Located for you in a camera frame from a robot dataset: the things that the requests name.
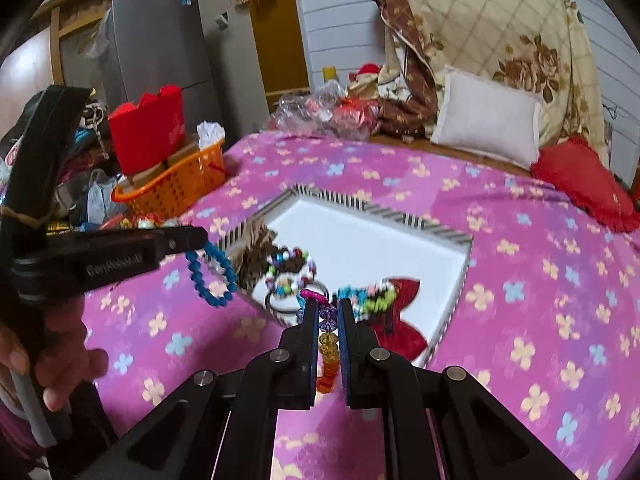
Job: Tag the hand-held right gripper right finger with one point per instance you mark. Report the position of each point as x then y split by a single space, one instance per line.
347 350

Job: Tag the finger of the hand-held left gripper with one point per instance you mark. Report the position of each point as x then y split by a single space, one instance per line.
110 262

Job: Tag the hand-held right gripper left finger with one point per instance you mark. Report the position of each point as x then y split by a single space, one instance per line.
310 347

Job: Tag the striped cardboard box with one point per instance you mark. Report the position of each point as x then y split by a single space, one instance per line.
350 202

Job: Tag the person's left hand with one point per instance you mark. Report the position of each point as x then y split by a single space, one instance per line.
65 355

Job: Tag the pile of clothes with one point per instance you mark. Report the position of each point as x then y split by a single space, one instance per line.
75 180

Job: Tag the wrapped white egg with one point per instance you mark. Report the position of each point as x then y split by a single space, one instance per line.
145 223
171 222

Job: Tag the red bow hair clip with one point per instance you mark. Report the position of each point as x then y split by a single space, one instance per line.
405 335

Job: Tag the white plastic bag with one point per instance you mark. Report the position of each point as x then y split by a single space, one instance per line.
100 195

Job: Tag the brown scrunchie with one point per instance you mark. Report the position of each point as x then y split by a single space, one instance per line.
291 261

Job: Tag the brown cardboard box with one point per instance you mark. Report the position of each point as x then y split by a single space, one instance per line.
147 175
185 152

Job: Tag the orange plastic basket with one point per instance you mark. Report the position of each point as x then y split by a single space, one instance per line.
175 190

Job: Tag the red paper bag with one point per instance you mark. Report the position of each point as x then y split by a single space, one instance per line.
145 135

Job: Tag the beige tulle scrunchie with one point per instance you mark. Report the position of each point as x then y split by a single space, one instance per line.
252 255

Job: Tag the white tissue paper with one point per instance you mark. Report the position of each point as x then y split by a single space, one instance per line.
210 132

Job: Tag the pink floral bedsheet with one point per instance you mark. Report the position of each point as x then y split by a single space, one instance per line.
500 280

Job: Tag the grey refrigerator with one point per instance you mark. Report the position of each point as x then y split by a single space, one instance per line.
160 40

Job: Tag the clear plastic bags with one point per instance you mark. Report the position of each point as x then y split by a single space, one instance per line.
300 110

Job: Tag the brown floral blanket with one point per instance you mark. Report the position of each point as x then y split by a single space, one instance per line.
400 110

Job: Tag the wooden door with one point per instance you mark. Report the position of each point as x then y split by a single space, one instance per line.
277 45

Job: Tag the white pillow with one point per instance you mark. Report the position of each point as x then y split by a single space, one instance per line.
485 115

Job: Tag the red plush toy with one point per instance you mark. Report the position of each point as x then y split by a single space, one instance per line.
365 77

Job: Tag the red frilled cushion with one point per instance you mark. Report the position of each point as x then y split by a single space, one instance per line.
580 175

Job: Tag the cream floral quilt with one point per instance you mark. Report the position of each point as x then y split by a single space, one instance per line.
490 10

